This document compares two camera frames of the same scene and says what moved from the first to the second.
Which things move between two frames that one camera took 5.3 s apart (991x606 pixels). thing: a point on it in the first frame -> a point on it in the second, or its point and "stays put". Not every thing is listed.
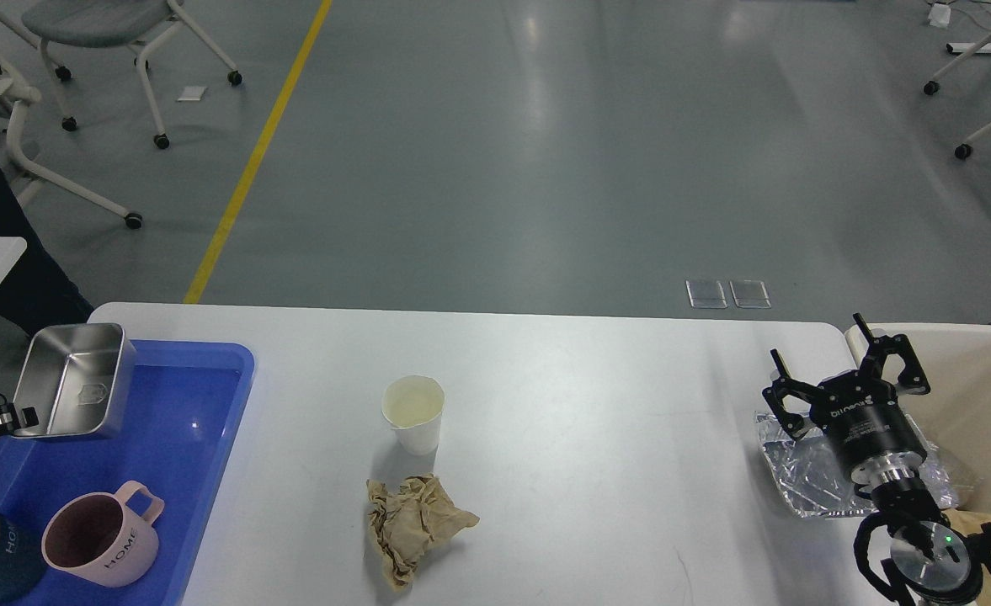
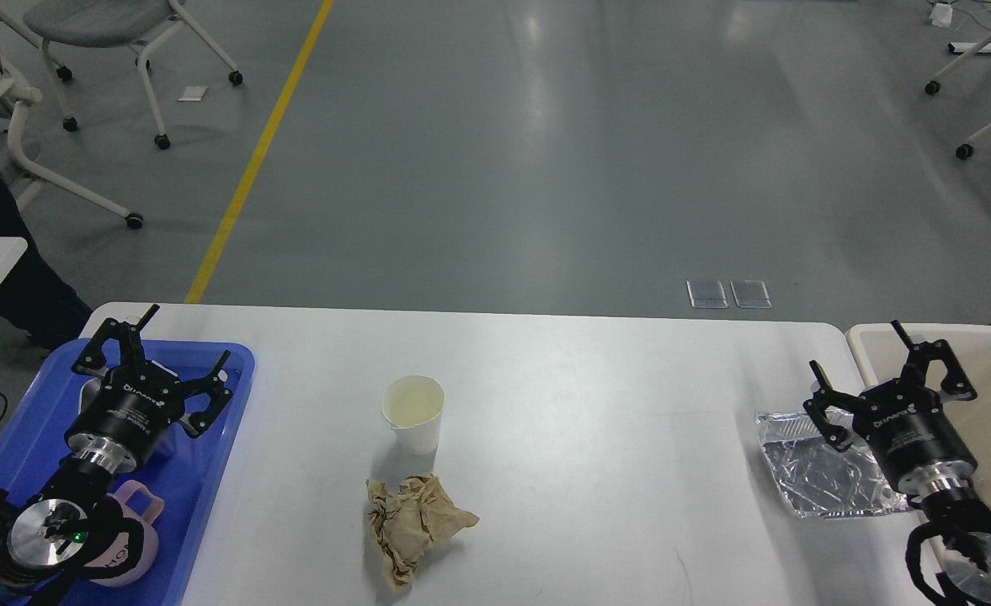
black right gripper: x=859 y=413 -> x=903 y=421
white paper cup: x=413 y=405 stays put
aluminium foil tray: x=811 y=481 stays put
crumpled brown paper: x=409 y=520 stays put
